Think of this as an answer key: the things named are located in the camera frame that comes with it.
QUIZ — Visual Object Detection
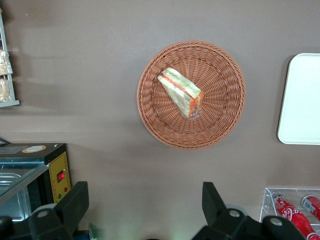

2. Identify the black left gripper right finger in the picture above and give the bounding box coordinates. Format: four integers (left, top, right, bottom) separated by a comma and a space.
191, 181, 263, 240

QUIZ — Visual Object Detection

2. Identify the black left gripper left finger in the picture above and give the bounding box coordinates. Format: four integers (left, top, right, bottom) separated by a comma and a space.
28, 180, 90, 240

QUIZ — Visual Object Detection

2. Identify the triangle sandwich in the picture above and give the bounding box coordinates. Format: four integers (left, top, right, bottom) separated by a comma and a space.
156, 67, 203, 121

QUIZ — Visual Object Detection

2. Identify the large round brown wicker basket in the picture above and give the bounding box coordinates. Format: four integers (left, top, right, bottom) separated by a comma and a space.
136, 40, 247, 151

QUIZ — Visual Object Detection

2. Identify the beige plastic serving tray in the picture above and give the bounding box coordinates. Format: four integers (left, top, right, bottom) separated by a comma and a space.
276, 52, 320, 146

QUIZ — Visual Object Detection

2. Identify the clear acrylic bottle rack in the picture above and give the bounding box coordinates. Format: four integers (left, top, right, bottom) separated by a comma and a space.
259, 186, 320, 240

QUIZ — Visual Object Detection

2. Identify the black food warmer display case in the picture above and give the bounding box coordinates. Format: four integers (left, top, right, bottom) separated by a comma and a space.
0, 136, 74, 224

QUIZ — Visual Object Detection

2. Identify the red cola bottle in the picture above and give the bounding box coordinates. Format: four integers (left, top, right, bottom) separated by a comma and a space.
300, 194, 320, 221
270, 191, 320, 240

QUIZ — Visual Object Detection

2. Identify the wrapped cracker snack pack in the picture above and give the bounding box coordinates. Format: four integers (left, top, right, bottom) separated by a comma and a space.
0, 78, 12, 103
0, 48, 14, 76

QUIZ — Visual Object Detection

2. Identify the grey metal snack rack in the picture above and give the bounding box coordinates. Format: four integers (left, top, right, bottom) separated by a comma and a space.
0, 7, 21, 109

